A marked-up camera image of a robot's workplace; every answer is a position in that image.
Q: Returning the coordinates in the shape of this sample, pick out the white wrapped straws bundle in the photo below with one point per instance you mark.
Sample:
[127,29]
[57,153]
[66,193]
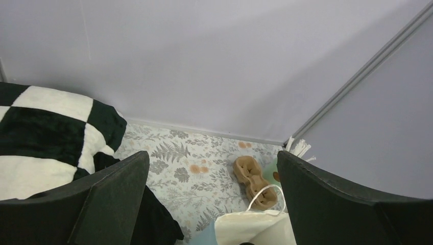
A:
[299,149]

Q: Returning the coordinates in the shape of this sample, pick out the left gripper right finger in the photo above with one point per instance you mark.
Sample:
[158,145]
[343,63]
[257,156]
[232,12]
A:
[327,209]

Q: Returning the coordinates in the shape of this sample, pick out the black white checkered blanket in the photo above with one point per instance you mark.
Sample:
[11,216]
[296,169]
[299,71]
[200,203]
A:
[50,138]

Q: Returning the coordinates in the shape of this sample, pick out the floral patterned table mat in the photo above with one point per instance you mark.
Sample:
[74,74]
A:
[191,174]

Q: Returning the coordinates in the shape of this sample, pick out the light blue paper bag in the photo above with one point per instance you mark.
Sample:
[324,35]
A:
[257,227]

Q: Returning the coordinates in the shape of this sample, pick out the green straw holder cup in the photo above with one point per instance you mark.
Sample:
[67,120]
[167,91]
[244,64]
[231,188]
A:
[270,173]

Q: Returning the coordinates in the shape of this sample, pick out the black t-shirt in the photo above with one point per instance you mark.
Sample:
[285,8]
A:
[155,219]

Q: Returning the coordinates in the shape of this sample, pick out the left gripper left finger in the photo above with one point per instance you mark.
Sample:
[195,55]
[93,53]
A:
[56,216]

